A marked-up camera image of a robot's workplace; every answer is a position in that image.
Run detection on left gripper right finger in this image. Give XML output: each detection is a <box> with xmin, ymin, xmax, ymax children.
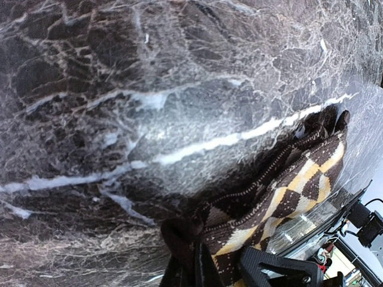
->
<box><xmin>196</xmin><ymin>243</ymin><xmax>223</xmax><ymax>286</ymax></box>

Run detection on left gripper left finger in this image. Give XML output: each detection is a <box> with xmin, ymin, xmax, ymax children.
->
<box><xmin>159</xmin><ymin>255</ymin><xmax>192</xmax><ymax>287</ymax></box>

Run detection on tan brown argyle sock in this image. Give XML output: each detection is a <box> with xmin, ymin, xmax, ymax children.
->
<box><xmin>161</xmin><ymin>106</ymin><xmax>351</xmax><ymax>286</ymax></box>

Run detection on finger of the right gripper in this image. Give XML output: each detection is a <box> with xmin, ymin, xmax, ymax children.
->
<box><xmin>238</xmin><ymin>247</ymin><xmax>324</xmax><ymax>286</ymax></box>

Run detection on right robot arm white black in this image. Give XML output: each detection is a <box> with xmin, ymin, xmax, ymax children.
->
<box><xmin>238</xmin><ymin>201</ymin><xmax>382</xmax><ymax>286</ymax></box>

